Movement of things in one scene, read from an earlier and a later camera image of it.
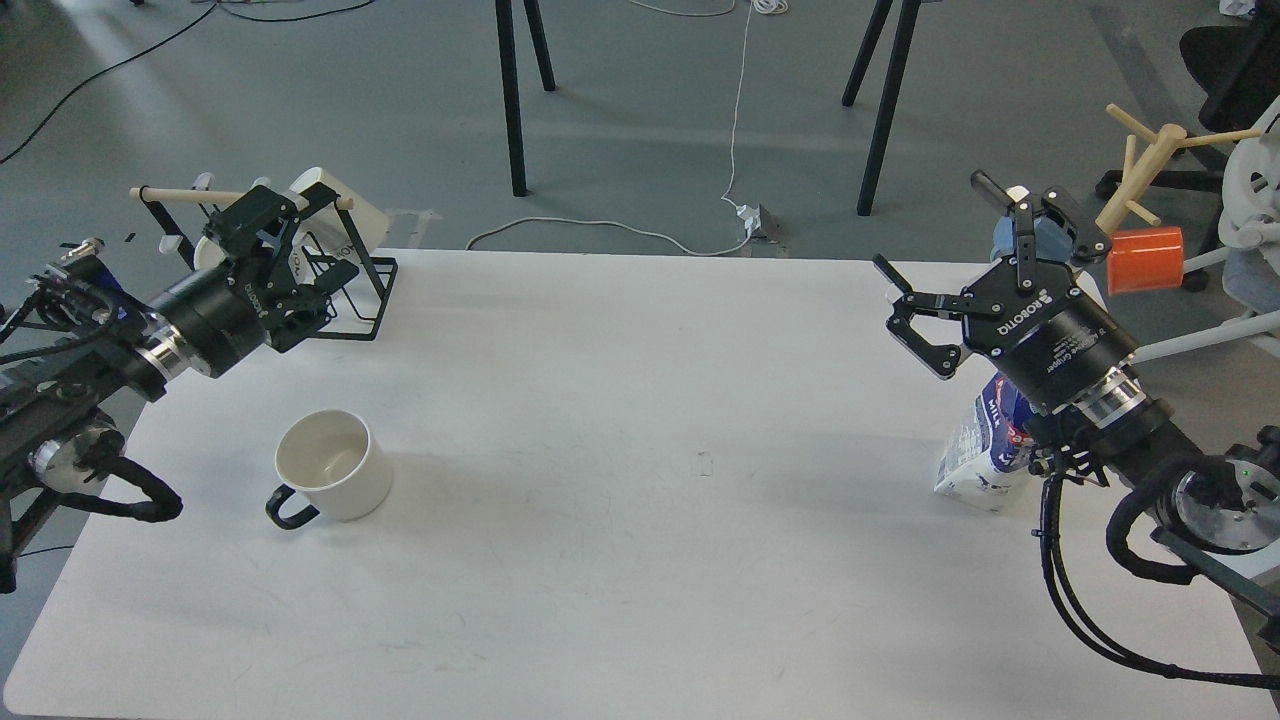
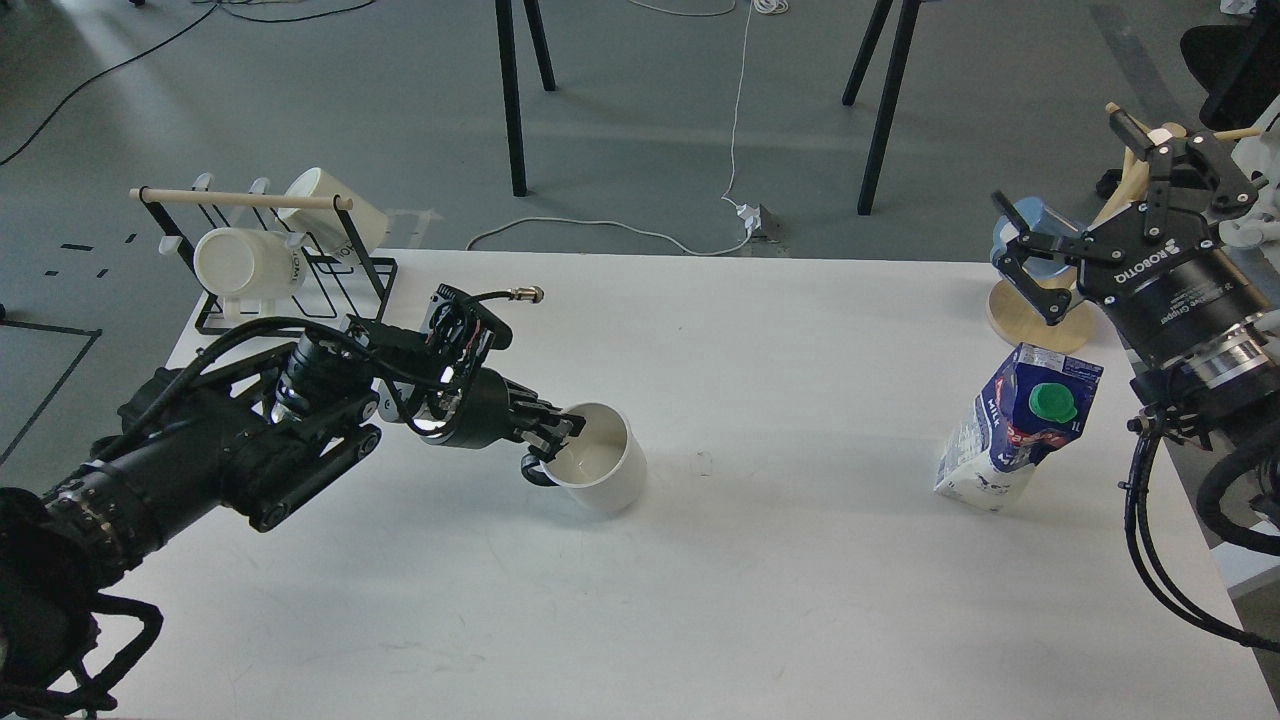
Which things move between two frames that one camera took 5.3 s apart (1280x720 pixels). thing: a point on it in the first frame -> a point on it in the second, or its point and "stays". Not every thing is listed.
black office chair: x=1236 y=71 stays
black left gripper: x=218 y=319 -> x=463 y=402
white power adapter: x=751 y=216 stays
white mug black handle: x=335 y=460 -> x=603 y=467
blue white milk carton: x=991 y=448 stays
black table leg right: x=901 y=50 stays
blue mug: x=1052 y=241 stays
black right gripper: x=1027 y=316 -> x=1185 y=299
